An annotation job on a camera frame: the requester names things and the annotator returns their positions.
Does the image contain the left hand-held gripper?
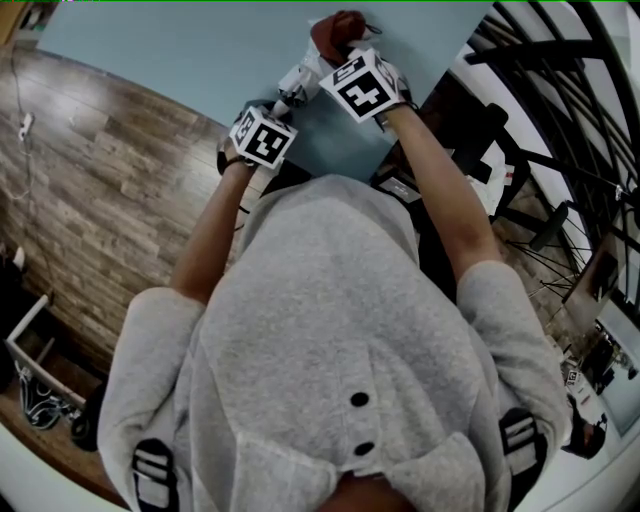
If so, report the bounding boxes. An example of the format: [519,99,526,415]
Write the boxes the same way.
[229,105,299,169]

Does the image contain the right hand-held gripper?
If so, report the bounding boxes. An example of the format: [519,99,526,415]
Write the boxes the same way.
[318,48,414,124]

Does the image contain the red-brown cloth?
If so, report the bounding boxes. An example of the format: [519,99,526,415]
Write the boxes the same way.
[309,10,369,65]

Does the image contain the person's right forearm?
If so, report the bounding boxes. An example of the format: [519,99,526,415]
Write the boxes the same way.
[384,104,504,296]

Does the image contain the person's left forearm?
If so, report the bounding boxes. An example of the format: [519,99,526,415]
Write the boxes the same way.
[170,160,256,305]

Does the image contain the black waist box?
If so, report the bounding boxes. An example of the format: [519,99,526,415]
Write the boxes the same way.
[370,167,421,206]

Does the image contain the white plastic bag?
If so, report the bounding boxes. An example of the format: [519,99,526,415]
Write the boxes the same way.
[464,154,516,221]

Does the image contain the grey hooded sweatshirt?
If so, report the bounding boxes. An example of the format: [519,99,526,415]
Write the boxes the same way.
[97,174,574,512]

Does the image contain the black bicycle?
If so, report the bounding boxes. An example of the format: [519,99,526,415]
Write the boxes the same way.
[464,0,640,306]

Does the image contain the black wrist strap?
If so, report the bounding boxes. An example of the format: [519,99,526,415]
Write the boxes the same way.
[216,144,256,175]

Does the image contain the white shelf frame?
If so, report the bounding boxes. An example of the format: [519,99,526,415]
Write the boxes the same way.
[4,294,86,409]

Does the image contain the tangle of white cables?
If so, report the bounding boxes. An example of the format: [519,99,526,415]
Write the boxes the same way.
[17,364,81,429]

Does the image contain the black grey shoulder strap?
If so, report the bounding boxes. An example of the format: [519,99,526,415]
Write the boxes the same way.
[498,407,546,476]
[130,438,179,512]

